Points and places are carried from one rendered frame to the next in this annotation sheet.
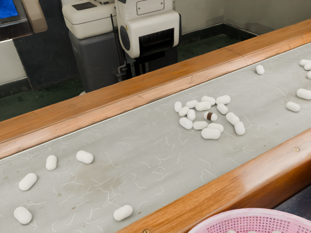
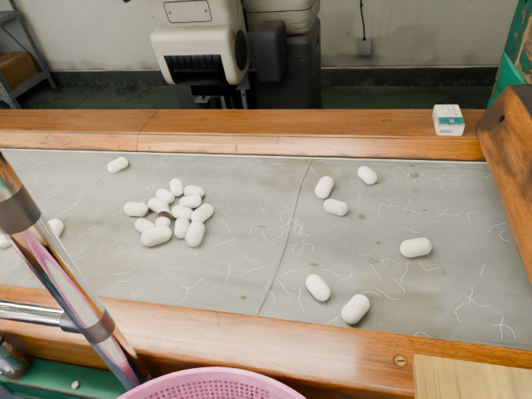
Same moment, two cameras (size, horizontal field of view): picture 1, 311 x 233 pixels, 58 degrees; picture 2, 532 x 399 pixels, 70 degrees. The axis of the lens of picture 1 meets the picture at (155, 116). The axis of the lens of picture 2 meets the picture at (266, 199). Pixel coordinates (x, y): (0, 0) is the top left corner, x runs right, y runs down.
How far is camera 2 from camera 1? 0.95 m
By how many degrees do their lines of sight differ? 33
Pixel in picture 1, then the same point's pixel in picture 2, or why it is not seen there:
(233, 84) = (67, 169)
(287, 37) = (252, 130)
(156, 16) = (191, 31)
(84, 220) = not seen: outside the picture
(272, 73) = (127, 178)
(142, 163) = not seen: outside the picture
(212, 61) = (100, 124)
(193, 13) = (503, 32)
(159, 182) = not seen: outside the picture
